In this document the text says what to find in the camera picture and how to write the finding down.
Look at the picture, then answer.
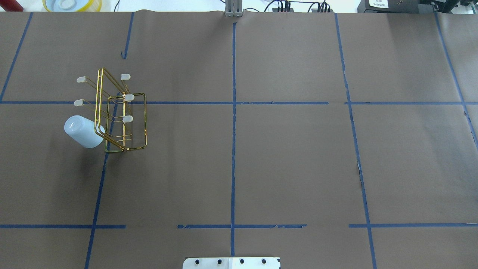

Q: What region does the light blue plastic cup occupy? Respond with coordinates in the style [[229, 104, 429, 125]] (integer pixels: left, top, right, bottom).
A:
[[64, 115, 105, 149]]

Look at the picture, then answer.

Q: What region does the black computer box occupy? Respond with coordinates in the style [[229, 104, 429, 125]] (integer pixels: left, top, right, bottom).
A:
[[357, 0, 435, 14]]

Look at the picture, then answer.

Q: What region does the yellow tape roll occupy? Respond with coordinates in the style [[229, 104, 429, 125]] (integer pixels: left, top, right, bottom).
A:
[[42, 0, 102, 12]]

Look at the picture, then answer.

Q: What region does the red bottle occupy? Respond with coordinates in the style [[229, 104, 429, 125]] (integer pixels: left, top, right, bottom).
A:
[[0, 0, 24, 12]]

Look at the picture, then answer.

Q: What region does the gold wire cup holder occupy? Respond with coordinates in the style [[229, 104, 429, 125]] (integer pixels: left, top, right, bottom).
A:
[[73, 68, 148, 153]]

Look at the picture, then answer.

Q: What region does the grey aluminium frame post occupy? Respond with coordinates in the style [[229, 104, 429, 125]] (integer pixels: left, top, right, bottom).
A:
[[224, 0, 243, 17]]

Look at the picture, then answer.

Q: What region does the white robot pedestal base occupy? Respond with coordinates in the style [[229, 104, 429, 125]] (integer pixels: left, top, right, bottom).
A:
[[182, 257, 281, 269]]

